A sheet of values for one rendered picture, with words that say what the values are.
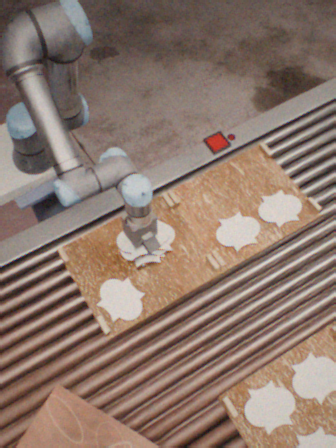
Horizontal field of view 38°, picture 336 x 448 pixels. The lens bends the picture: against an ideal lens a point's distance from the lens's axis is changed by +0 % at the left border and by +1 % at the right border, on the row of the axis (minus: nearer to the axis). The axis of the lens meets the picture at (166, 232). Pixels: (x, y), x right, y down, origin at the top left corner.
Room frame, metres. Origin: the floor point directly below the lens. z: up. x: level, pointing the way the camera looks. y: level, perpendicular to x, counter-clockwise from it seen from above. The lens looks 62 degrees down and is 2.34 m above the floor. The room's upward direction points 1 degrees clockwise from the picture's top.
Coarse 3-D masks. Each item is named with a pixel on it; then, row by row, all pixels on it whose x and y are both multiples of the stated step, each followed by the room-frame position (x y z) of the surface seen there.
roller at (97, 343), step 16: (288, 240) 0.74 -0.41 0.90; (256, 256) 0.67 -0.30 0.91; (176, 304) 0.50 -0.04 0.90; (144, 320) 0.44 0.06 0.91; (96, 336) 0.39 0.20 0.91; (80, 352) 0.34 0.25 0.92; (48, 368) 0.29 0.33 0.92; (64, 368) 0.30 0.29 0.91; (16, 384) 0.25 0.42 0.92; (32, 384) 0.25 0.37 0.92; (0, 400) 0.20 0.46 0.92
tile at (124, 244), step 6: (120, 234) 0.69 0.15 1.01; (162, 234) 0.70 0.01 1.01; (120, 240) 0.67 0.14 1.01; (126, 240) 0.67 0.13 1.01; (162, 240) 0.67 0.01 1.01; (120, 246) 0.65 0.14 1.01; (126, 246) 0.65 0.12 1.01; (132, 246) 0.65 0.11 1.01; (138, 246) 0.65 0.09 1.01; (144, 246) 0.65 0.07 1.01; (126, 252) 0.63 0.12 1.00; (132, 252) 0.63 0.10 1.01; (138, 252) 0.63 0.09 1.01; (144, 252) 0.63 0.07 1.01; (156, 252) 0.63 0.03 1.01
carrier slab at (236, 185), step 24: (216, 168) 1.00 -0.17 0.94; (240, 168) 1.00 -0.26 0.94; (264, 168) 1.01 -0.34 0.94; (192, 192) 0.90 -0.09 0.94; (216, 192) 0.90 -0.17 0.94; (240, 192) 0.90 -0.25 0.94; (264, 192) 0.90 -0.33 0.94; (288, 192) 0.91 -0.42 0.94; (192, 216) 0.80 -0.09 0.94; (216, 216) 0.80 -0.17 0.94; (312, 216) 0.81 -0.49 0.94; (216, 240) 0.71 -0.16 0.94; (264, 240) 0.72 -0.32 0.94
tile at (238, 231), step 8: (240, 216) 0.80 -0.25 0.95; (224, 224) 0.77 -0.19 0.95; (232, 224) 0.77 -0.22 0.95; (240, 224) 0.77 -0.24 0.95; (248, 224) 0.77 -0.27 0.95; (256, 224) 0.77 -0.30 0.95; (216, 232) 0.74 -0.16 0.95; (224, 232) 0.74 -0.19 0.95; (232, 232) 0.74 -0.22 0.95; (240, 232) 0.74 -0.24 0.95; (248, 232) 0.74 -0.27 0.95; (256, 232) 0.74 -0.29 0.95; (224, 240) 0.71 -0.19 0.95; (232, 240) 0.71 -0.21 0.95; (240, 240) 0.71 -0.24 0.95; (248, 240) 0.71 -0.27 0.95
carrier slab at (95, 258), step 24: (120, 216) 0.80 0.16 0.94; (168, 216) 0.80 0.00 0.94; (96, 240) 0.70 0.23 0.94; (192, 240) 0.71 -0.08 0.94; (72, 264) 0.62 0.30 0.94; (96, 264) 0.62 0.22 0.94; (120, 264) 0.62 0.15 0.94; (168, 264) 0.62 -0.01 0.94; (192, 264) 0.63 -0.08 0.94; (96, 288) 0.54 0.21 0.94; (144, 288) 0.54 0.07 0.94; (168, 288) 0.54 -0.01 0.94; (192, 288) 0.54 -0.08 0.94; (96, 312) 0.46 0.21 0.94; (144, 312) 0.46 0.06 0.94
